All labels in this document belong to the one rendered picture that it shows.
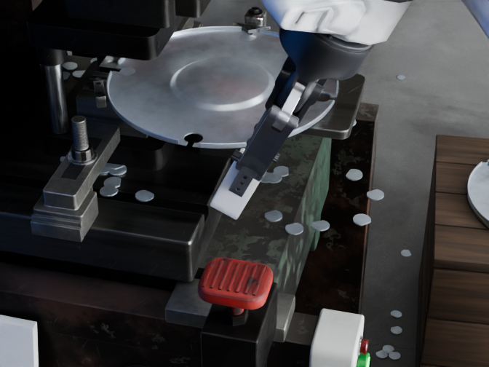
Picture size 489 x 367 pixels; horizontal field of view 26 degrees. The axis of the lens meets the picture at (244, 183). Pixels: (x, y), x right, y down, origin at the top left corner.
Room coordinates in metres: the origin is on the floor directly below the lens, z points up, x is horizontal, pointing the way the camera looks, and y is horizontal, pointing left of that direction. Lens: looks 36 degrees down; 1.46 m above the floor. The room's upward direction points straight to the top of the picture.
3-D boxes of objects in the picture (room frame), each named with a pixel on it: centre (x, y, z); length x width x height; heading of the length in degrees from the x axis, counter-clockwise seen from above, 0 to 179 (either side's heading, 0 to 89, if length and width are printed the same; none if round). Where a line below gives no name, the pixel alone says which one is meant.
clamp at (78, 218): (1.02, 0.19, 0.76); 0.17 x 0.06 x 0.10; 166
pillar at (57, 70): (1.12, 0.23, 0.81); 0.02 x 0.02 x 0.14
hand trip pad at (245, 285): (0.81, 0.01, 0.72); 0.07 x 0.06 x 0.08; 76
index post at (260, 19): (1.32, -0.01, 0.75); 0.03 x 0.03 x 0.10; 76
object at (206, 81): (1.15, 0.03, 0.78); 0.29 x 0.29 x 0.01
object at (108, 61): (1.18, 0.15, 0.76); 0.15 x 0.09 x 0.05; 166
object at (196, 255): (1.18, 0.15, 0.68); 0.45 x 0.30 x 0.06; 166
